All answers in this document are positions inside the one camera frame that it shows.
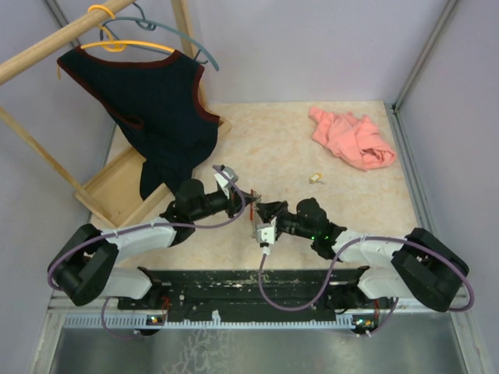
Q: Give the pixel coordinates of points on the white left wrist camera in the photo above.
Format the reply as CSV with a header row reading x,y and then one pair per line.
x,y
225,178

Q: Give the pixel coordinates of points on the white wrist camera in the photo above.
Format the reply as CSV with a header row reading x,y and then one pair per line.
x,y
266,236
225,178

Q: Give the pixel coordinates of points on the pink crumpled cloth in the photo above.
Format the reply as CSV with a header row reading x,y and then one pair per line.
x,y
357,141

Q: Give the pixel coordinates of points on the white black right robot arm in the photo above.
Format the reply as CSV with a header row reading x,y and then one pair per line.
x,y
417,266

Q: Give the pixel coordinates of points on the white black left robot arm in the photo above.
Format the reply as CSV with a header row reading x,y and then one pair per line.
x,y
85,268

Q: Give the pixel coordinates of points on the wooden clothes rack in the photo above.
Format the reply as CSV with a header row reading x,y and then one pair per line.
x,y
76,130

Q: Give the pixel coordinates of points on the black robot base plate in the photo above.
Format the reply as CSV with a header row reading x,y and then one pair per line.
x,y
276,296

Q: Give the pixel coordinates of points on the yellow tag with key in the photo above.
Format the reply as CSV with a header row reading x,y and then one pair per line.
x,y
316,179

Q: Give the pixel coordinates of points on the yellow clothes hanger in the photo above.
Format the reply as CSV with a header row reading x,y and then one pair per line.
x,y
112,44

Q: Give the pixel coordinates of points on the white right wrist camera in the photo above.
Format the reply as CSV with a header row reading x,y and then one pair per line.
x,y
266,236

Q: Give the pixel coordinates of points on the aluminium frame rail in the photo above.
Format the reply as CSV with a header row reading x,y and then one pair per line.
x,y
218,322

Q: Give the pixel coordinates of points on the grey-blue clothes hanger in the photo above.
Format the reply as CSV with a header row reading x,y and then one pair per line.
x,y
182,29

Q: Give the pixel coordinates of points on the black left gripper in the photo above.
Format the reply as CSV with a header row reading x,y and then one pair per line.
x,y
235,201

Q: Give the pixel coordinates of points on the dark navy vest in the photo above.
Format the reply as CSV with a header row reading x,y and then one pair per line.
x,y
157,107

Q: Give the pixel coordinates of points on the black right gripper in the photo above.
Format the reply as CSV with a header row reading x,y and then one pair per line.
x,y
269,210

